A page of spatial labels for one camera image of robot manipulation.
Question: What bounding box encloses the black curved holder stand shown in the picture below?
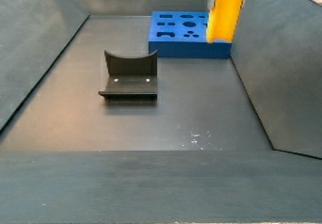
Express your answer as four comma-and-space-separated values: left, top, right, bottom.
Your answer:
98, 52, 158, 98

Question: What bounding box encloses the yellow arch block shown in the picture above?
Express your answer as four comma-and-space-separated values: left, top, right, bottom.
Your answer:
206, 0, 245, 43

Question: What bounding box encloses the blue foam shape board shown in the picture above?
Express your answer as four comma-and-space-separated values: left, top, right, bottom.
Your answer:
148, 11, 231, 59

